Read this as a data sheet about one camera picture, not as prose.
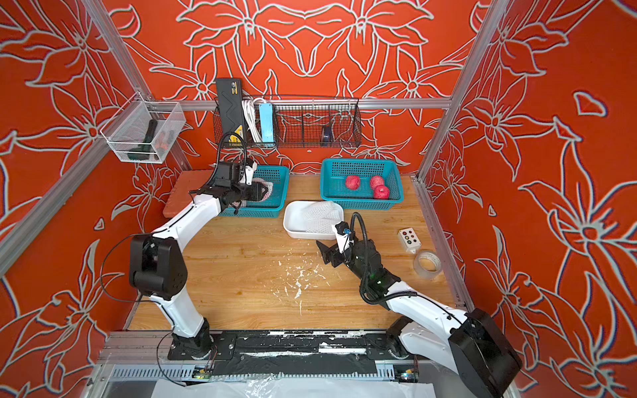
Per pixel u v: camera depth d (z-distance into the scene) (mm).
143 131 899
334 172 1176
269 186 898
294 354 727
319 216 968
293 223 1030
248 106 848
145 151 797
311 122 968
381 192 1056
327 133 898
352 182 1096
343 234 669
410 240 938
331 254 700
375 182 1102
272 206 959
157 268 475
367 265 582
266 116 892
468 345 404
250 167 814
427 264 899
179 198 1043
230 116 879
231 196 692
